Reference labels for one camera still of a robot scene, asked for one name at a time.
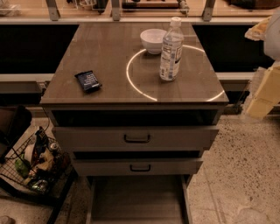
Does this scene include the clear plastic water bottle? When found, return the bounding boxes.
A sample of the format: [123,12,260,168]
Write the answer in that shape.
[159,17,184,81]

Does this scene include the grey drawer cabinet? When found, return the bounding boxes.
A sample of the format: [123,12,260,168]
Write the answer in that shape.
[39,22,230,224]

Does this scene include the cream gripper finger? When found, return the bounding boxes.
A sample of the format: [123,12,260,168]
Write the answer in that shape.
[244,17,271,41]
[246,66,280,119]

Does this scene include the top grey drawer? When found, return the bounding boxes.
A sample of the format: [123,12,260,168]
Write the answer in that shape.
[52,126,219,151]

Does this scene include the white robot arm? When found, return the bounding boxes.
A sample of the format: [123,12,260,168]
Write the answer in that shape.
[243,8,280,119]

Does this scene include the dark blue snack bar wrapper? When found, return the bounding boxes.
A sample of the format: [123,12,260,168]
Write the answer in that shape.
[74,71,102,93]

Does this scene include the middle grey drawer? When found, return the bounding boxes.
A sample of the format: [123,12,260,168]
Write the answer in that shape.
[72,158,203,176]

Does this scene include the black wire basket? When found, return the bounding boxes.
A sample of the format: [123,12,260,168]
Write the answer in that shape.
[1,127,70,194]

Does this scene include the white ceramic bowl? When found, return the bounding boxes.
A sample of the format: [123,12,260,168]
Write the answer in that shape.
[140,29,166,54]

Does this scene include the bottom open grey drawer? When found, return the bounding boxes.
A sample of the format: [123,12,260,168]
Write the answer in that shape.
[86,175,193,224]

